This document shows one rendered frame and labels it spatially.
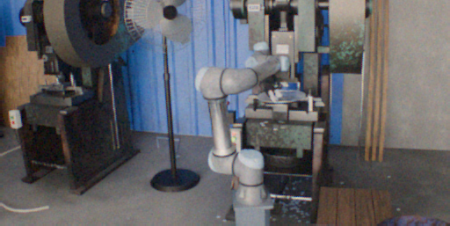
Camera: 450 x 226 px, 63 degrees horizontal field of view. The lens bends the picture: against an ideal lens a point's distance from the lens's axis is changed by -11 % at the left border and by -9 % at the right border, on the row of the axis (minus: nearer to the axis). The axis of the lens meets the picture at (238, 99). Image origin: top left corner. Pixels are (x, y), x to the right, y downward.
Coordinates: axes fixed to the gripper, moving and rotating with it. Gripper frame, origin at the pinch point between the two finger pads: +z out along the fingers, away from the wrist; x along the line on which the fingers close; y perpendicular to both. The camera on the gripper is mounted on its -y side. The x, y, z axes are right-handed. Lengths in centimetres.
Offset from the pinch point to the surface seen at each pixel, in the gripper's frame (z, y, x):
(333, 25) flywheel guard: -38, 33, 26
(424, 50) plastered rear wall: 47, -16, 173
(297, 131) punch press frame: 21.3, 7.7, 3.9
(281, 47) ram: -21.5, -11.6, 22.1
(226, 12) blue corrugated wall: -22, -145, 65
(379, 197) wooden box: 50, 61, 9
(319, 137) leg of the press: 23.5, 21.6, 8.0
